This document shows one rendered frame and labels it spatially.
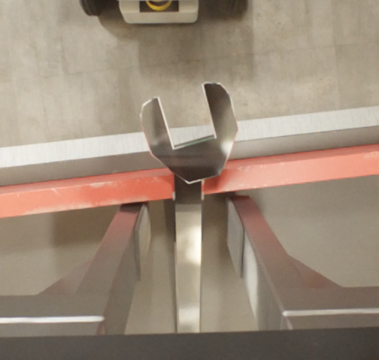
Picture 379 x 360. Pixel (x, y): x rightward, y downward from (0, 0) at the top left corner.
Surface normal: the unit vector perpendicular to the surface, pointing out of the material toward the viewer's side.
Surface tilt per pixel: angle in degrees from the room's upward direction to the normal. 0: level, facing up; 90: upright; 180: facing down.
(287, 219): 0
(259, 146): 0
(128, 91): 0
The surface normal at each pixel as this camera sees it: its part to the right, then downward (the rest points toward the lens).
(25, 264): 0.03, 0.07
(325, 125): 0.00, -0.18
